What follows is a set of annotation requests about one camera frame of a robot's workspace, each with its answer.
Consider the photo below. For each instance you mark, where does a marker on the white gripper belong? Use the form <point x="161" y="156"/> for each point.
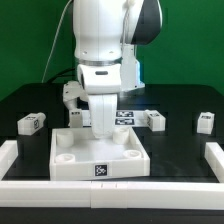
<point x="101" y="85"/>

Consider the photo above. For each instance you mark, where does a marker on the white square tabletop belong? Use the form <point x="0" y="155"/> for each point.
<point x="76" y="154"/>

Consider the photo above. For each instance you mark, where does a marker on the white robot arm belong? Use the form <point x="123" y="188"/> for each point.
<point x="106" y="32"/>

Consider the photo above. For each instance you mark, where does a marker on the fiducial tag sheet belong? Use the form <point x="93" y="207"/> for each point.
<point x="124" y="118"/>

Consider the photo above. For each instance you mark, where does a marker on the white U-shaped fence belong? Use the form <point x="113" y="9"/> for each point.
<point x="159" y="195"/>

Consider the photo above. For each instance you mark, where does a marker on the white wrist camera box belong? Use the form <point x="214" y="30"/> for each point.
<point x="130" y="70"/>

